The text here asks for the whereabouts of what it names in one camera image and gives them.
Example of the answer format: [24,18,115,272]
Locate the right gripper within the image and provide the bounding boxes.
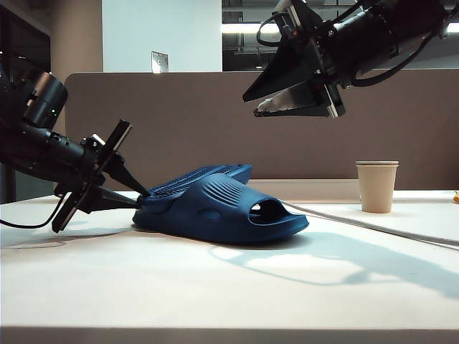
[242,0,359,119]

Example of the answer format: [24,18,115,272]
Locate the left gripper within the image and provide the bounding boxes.
[51,119,148,234]

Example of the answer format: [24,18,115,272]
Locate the blue rubber slipper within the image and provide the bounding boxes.
[137,163,254,209]
[131,174,310,247]

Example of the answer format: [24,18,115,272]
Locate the ceiling light strip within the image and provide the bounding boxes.
[221,21,459,37]

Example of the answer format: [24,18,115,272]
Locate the brown desk partition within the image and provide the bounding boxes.
[64,70,459,193]

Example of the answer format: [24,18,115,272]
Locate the dark glass door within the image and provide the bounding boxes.
[0,5,51,205]

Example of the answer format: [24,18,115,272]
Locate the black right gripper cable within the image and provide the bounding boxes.
[255,12,288,47]

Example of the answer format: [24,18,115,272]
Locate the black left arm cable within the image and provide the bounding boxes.
[0,193,71,230]

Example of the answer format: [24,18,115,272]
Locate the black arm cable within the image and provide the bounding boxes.
[351,21,459,89]
[0,193,71,230]

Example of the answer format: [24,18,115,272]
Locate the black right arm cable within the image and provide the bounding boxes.
[351,21,459,89]

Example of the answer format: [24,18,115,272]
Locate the metal wall plate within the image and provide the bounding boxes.
[150,50,169,75]

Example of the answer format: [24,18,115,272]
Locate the grey metal rail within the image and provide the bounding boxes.
[283,201,459,248]

